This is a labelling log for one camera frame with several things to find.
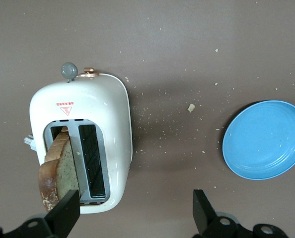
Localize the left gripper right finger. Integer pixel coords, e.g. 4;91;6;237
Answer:
192;189;290;238

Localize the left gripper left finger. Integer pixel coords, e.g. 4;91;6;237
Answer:
3;189;81;238

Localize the dark crust bread slice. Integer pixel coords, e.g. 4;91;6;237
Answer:
38;125;85;213

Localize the blue plate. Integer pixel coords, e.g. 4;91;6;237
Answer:
221;100;295;181

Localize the white toaster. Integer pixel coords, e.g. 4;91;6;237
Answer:
24;61;133;215

